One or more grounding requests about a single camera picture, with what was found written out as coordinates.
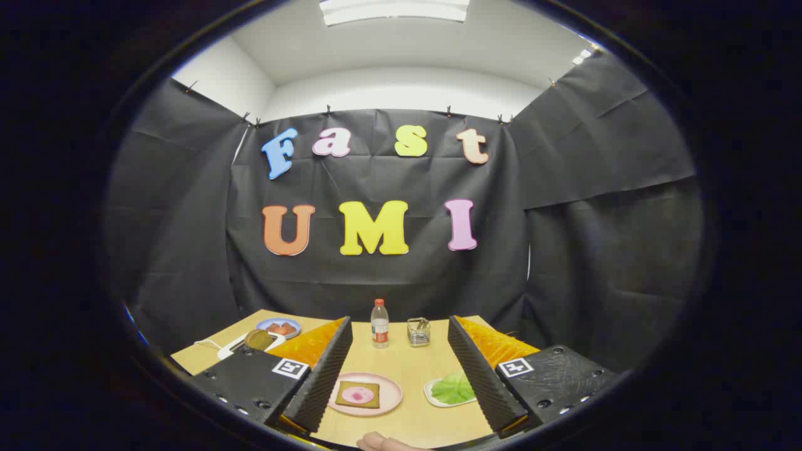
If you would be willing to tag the blue plate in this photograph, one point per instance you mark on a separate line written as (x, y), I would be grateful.
(262, 324)

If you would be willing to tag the clear plastic water bottle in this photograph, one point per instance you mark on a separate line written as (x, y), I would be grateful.
(380, 329)

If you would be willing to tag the bread slice with pink sauce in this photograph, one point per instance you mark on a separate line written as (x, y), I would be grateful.
(348, 401)

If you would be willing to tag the green lettuce leaf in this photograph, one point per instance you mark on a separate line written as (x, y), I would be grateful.
(451, 389)

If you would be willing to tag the white toaster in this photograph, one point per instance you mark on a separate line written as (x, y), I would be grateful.
(233, 346)

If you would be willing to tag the plain brown bread slice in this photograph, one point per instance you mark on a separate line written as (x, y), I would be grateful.
(258, 339)

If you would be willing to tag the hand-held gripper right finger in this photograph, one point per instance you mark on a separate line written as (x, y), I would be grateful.
(482, 382)

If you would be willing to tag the small white square plate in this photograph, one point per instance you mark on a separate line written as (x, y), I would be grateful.
(428, 389)

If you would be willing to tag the black backdrop cloth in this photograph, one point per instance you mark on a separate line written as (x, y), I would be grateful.
(376, 275)

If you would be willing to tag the ceiling light panel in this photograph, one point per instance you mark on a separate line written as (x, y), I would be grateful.
(395, 9)

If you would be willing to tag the pink plate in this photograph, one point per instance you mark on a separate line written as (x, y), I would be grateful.
(392, 392)

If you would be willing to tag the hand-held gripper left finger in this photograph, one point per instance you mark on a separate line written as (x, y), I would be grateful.
(326, 382)

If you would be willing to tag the brown meat patty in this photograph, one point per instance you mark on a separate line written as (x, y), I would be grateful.
(290, 327)
(273, 328)

